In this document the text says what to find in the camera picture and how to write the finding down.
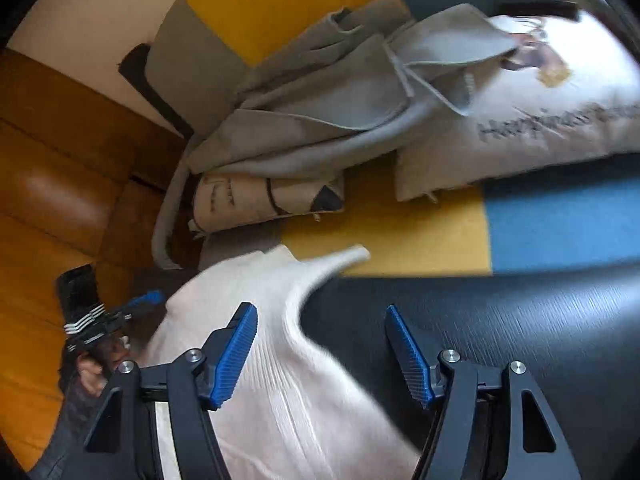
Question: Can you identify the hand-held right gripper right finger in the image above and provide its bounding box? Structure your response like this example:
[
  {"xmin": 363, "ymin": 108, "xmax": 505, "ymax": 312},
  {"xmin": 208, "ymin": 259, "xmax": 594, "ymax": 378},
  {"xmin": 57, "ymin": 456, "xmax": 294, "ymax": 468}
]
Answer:
[{"xmin": 385, "ymin": 304, "xmax": 583, "ymax": 480}]

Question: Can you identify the person's left forearm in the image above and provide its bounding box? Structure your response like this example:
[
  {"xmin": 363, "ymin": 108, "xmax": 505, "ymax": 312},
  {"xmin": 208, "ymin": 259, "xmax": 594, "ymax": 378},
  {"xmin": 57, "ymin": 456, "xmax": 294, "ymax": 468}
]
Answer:
[{"xmin": 27, "ymin": 375, "xmax": 118, "ymax": 480}]

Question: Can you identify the white printed pillow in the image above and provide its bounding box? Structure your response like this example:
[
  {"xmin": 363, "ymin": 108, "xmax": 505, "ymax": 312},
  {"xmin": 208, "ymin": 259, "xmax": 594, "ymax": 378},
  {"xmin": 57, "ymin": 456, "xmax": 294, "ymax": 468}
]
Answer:
[{"xmin": 394, "ymin": 10, "xmax": 640, "ymax": 203}]

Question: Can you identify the beige knitted sweater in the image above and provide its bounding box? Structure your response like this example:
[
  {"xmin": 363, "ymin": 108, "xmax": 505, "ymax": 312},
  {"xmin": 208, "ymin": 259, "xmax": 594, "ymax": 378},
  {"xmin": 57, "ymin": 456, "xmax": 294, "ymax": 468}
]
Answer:
[{"xmin": 131, "ymin": 242, "xmax": 426, "ymax": 480}]

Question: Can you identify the person's left hand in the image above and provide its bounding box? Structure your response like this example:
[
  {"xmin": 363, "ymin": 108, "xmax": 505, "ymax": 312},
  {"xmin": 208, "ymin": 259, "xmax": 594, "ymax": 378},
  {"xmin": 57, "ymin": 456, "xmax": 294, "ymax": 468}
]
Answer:
[{"xmin": 75, "ymin": 339, "xmax": 132, "ymax": 398}]

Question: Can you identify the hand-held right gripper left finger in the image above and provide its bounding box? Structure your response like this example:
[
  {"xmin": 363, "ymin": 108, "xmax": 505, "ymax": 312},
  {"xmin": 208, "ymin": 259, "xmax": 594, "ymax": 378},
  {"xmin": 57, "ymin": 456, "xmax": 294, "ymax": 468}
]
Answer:
[{"xmin": 82, "ymin": 301, "xmax": 259, "ymax": 480}]

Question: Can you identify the grey yellow blue sofa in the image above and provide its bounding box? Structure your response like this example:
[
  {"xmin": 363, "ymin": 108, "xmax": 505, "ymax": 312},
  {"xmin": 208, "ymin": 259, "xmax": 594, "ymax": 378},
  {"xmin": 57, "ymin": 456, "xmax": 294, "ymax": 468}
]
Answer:
[{"xmin": 145, "ymin": 0, "xmax": 640, "ymax": 278}]

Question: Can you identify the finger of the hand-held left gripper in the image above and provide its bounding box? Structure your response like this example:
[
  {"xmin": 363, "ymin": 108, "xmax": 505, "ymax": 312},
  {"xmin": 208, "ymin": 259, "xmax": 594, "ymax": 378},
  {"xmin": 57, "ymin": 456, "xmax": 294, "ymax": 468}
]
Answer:
[{"xmin": 120, "ymin": 289, "xmax": 166, "ymax": 318}]

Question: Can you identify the grey coat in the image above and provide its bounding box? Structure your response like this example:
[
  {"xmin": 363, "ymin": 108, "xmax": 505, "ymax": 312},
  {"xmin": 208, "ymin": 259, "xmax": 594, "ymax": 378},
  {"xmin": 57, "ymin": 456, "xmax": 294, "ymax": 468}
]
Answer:
[{"xmin": 151, "ymin": 2, "xmax": 521, "ymax": 271}]

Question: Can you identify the cream patterned pillow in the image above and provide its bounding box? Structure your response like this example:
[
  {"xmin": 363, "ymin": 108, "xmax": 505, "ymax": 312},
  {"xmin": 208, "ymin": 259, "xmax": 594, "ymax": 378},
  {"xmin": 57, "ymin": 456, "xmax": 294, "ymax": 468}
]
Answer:
[{"xmin": 190, "ymin": 172, "xmax": 347, "ymax": 235}]

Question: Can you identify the brown wooden wardrobe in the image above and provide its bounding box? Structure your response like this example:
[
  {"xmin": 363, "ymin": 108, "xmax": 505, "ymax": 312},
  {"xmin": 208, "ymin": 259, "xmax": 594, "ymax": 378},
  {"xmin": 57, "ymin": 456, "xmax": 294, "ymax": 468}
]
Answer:
[{"xmin": 0, "ymin": 47, "xmax": 191, "ymax": 461}]

